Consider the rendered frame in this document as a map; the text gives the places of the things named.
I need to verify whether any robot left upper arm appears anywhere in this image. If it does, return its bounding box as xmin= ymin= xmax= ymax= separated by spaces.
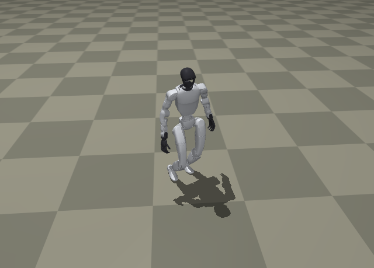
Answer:
xmin=197 ymin=83 xmax=209 ymax=105

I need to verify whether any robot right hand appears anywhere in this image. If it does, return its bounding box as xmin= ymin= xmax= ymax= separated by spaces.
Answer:
xmin=161 ymin=132 xmax=170 ymax=154

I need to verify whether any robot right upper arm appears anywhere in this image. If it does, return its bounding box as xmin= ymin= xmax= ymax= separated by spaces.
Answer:
xmin=161 ymin=89 xmax=177 ymax=117

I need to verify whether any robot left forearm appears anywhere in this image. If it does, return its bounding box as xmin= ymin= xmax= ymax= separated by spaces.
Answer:
xmin=203 ymin=98 xmax=213 ymax=118

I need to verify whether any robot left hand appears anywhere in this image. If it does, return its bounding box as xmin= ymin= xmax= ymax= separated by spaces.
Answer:
xmin=207 ymin=114 xmax=215 ymax=131

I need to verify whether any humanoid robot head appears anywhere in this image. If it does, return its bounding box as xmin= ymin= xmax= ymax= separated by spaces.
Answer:
xmin=179 ymin=68 xmax=196 ymax=91

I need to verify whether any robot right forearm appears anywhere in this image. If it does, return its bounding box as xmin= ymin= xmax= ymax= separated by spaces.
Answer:
xmin=160 ymin=110 xmax=168 ymax=137

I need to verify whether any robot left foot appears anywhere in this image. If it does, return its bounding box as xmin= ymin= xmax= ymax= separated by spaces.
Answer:
xmin=184 ymin=165 xmax=194 ymax=174

